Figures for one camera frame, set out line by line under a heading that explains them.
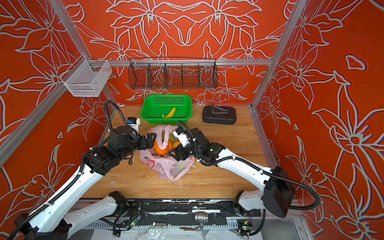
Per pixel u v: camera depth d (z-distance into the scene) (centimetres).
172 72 98
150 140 62
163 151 85
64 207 41
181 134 66
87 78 92
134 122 60
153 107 117
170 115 110
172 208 74
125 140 51
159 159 75
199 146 57
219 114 107
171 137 66
